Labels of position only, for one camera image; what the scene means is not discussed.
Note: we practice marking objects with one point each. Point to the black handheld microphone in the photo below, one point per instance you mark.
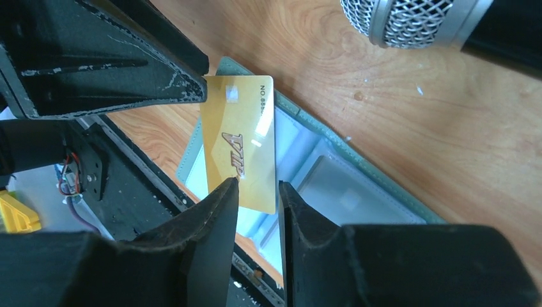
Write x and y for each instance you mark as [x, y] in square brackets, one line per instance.
[503, 32]

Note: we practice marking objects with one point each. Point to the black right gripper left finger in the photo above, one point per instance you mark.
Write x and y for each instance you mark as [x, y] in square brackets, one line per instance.
[185, 261]

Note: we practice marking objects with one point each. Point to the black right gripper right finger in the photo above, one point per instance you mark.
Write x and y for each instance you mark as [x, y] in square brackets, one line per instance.
[396, 264]

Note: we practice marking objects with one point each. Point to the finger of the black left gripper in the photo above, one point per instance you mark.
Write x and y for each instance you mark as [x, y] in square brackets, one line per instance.
[143, 22]
[62, 60]

